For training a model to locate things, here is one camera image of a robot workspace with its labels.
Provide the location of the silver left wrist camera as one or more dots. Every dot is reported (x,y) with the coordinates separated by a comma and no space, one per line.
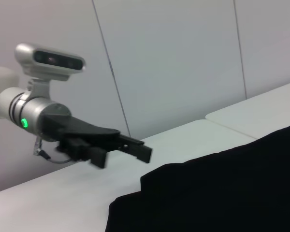
(50,62)

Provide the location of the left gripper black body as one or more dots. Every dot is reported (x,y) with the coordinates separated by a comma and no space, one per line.
(70,128)

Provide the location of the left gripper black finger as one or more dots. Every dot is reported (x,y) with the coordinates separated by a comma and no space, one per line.
(137,149)
(87,152)

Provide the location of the black shirt with white print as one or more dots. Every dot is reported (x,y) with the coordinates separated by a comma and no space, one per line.
(207,193)

